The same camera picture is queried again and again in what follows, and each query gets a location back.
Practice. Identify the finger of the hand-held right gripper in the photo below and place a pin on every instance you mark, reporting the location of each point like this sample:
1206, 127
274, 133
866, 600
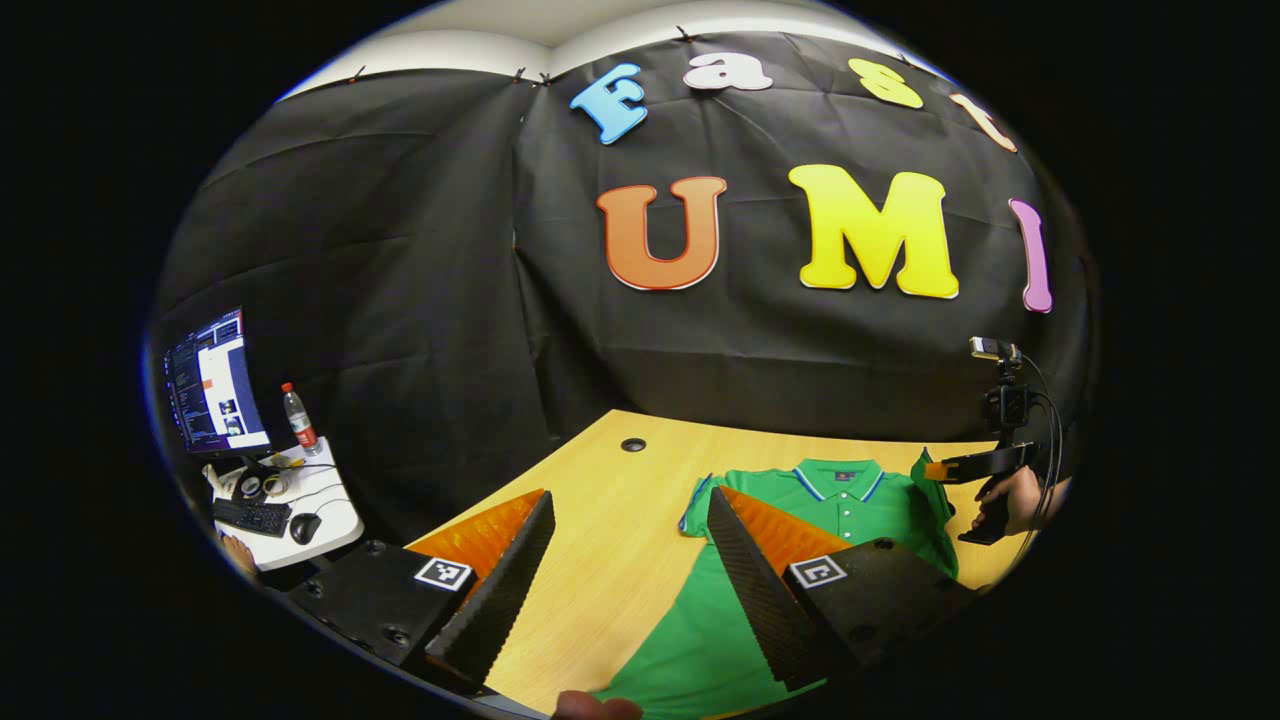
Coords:
985, 463

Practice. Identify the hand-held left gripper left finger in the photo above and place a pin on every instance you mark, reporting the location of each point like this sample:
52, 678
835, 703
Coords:
500, 600

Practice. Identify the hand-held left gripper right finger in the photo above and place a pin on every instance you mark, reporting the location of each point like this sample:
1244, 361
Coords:
760, 600

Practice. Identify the green T-shirt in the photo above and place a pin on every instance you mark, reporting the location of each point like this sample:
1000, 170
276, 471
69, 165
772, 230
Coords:
850, 515

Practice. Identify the white side table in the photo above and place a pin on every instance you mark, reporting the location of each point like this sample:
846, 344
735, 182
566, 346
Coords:
335, 525

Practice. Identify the black computer mouse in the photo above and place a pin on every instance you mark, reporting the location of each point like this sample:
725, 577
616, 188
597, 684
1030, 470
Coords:
305, 527

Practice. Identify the yellowish tape roll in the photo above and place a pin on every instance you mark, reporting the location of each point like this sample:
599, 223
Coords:
275, 485

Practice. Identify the black keyboard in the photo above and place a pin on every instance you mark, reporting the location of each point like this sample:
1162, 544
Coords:
252, 517

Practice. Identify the clear water bottle red cap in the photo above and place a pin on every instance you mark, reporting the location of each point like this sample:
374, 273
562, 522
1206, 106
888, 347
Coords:
300, 425

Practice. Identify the dark tape roll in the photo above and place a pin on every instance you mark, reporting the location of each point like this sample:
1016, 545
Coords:
250, 488

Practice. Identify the black backdrop cloth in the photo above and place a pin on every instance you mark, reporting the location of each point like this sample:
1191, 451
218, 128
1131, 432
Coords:
420, 300

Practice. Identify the computer monitor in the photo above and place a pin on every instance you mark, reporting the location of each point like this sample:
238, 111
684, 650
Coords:
215, 385

